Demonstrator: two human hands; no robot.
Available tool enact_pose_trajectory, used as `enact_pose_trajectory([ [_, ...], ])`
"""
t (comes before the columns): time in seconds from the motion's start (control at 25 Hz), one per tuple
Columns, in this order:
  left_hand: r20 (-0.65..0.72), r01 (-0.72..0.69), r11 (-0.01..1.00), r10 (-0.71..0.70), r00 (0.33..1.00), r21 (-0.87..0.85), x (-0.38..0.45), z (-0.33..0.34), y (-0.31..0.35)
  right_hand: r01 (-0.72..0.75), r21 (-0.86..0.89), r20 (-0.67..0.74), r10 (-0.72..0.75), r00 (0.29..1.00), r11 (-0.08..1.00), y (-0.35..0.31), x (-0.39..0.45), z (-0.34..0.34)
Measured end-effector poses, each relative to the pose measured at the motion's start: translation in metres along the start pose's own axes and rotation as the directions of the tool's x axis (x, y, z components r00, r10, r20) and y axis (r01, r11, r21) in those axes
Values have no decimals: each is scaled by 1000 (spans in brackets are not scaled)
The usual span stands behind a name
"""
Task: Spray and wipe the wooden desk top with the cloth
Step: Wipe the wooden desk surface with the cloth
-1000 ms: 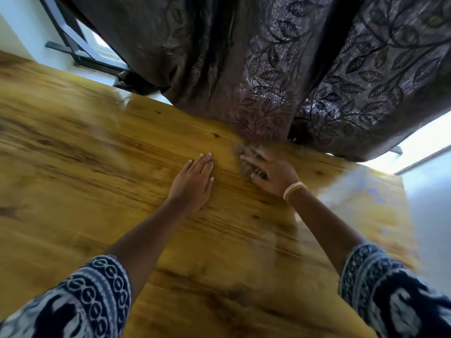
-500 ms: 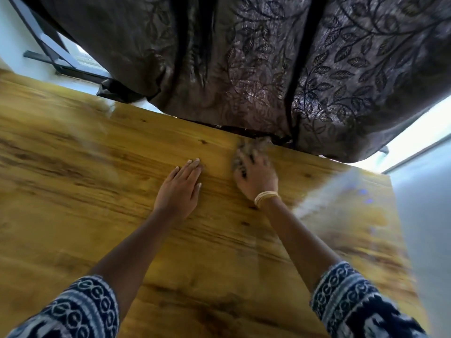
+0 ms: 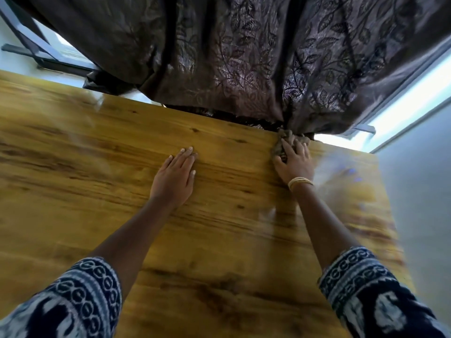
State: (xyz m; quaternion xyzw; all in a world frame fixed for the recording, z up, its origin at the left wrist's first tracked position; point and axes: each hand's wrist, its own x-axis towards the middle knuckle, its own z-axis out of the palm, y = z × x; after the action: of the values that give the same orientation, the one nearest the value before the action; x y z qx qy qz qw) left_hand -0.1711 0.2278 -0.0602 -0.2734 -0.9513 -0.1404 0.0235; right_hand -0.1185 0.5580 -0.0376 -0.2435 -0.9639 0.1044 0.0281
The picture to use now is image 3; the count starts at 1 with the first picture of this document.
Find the person's right hand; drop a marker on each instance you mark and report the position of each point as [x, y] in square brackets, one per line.
[297, 165]

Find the person's left hand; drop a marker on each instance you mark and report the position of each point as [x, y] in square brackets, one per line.
[174, 183]

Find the brown striped cleaning cloth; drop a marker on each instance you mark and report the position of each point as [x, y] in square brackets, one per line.
[290, 135]

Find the person's left forearm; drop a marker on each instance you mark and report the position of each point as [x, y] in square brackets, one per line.
[134, 242]

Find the person's right forearm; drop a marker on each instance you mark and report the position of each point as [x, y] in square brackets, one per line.
[324, 225]

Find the gold bangles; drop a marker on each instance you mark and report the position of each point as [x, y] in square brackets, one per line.
[299, 182]

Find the wooden table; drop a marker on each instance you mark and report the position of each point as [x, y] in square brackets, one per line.
[105, 172]

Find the white wardrobe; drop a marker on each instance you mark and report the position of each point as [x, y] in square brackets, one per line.
[423, 207]

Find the brown leaf-patterned curtain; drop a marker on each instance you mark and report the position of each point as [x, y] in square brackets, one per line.
[229, 49]

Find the blue white patterned top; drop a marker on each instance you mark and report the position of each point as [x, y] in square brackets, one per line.
[70, 299]

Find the black framed window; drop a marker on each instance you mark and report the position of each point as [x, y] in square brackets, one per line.
[63, 66]

